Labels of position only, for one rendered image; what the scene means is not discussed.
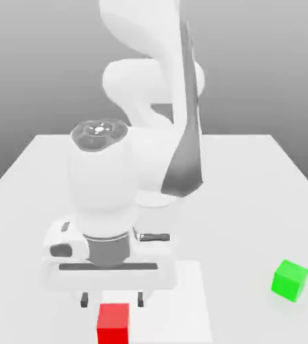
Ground small red cube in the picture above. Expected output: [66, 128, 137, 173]
[96, 302, 131, 344]

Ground small green cube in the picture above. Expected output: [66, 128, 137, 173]
[270, 259, 308, 304]

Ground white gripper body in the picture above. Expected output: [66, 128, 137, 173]
[40, 254, 177, 293]

